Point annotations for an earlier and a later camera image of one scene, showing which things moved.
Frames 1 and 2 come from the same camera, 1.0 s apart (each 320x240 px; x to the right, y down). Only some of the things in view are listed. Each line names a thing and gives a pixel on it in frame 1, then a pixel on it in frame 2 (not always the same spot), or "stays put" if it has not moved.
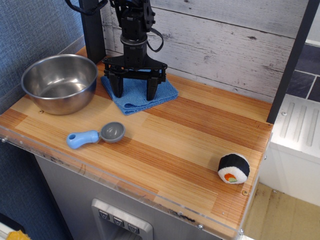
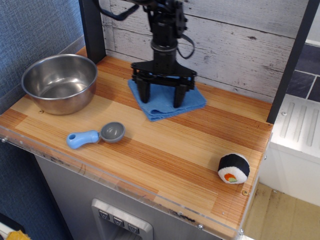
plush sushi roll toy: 233,169 stays put
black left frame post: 93,31 stays put
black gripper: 135,63 to 164,68
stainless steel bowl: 60,84 stays put
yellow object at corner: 17,235 stays put
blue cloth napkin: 133,98 to 160,105
